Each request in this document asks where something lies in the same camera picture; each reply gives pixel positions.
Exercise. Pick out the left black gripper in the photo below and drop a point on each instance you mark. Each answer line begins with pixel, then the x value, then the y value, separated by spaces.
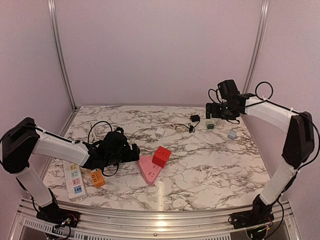
pixel 128 157

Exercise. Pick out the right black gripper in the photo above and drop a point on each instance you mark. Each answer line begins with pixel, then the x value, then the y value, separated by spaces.
pixel 214 114

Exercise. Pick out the pink triangular power strip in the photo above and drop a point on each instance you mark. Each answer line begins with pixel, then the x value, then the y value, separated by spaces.
pixel 150 169

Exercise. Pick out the red cube socket adapter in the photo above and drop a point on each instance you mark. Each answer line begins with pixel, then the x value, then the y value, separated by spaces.
pixel 161 156

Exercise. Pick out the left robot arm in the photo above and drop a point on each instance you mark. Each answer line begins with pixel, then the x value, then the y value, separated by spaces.
pixel 26 139

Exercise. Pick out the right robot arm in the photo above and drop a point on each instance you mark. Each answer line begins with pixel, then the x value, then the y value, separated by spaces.
pixel 297 128

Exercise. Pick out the green plug adapter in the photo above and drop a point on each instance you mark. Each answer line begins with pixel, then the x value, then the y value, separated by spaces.
pixel 209 124

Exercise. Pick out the light blue plug adapter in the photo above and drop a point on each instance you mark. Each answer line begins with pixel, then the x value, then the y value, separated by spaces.
pixel 232 134

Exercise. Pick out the white travel adapter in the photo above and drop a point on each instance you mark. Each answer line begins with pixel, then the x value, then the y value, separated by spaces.
pixel 219 122

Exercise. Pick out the orange power strip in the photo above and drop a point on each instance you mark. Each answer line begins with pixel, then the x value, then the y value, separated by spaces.
pixel 97 177

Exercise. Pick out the white usb charger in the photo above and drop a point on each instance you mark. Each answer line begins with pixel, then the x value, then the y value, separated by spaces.
pixel 159 132

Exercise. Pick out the white pastel power strip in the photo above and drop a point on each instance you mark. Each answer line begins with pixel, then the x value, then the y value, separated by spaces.
pixel 74 182

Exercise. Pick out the black adapter with cable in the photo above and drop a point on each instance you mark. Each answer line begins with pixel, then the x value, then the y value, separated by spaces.
pixel 195 120

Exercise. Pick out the front aluminium rail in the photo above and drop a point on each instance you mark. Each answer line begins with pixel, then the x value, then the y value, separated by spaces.
pixel 96 223

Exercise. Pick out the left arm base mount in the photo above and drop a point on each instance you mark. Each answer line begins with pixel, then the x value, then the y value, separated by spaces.
pixel 54 214

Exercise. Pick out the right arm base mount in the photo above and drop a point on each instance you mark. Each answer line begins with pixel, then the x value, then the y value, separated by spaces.
pixel 259 214

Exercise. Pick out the right aluminium frame post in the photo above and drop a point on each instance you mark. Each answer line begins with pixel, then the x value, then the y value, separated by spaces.
pixel 261 29

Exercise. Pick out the aluminium frame post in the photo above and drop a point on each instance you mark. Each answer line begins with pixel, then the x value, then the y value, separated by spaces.
pixel 261 29
pixel 59 51

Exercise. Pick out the left aluminium frame post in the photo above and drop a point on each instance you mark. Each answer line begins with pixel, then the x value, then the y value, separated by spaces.
pixel 59 51

